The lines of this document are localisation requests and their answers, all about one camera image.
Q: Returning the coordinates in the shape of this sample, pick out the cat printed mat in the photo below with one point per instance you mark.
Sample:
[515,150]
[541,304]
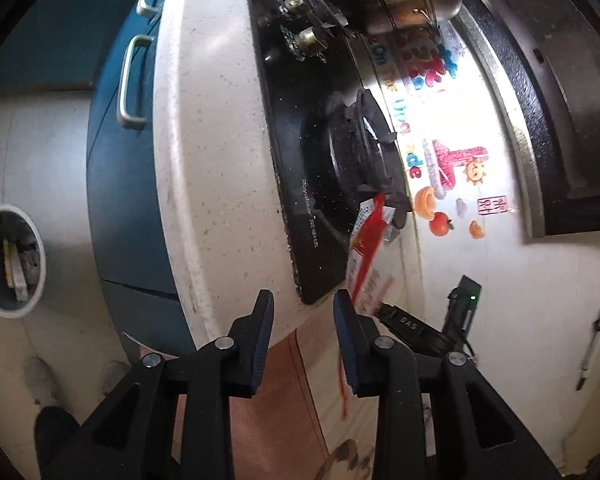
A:
[280,425]

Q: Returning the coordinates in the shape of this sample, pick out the blue kitchen cabinets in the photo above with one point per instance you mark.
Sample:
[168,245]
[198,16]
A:
[125,185]

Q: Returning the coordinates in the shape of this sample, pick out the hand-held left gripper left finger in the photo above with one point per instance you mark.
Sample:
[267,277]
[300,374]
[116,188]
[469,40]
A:
[260,345]

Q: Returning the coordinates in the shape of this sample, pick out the black gas stove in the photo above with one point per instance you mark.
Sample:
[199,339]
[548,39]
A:
[305,160]

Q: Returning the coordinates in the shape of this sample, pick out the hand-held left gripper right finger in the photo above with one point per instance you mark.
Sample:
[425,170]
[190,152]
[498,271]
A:
[345,340]

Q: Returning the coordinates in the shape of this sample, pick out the colourful wall stickers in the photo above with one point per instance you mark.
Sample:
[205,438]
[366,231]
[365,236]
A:
[445,160]

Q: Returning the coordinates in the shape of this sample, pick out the white wall rail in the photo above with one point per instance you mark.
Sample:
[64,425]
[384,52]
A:
[592,350]

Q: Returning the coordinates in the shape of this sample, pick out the white trash bin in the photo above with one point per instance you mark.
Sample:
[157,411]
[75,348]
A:
[37,260]

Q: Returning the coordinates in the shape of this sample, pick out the grey fluffy slipper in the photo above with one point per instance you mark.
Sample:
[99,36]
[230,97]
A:
[42,380]
[114,377]

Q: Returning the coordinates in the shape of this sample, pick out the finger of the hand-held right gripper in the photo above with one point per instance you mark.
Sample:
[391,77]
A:
[410,325]

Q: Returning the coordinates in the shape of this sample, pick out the black range hood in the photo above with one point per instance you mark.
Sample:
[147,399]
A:
[555,85]

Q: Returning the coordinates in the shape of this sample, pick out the person's dark trousers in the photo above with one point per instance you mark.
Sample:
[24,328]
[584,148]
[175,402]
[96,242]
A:
[55,445]

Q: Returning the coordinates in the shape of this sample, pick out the red and white packet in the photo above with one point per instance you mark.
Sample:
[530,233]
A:
[370,255]

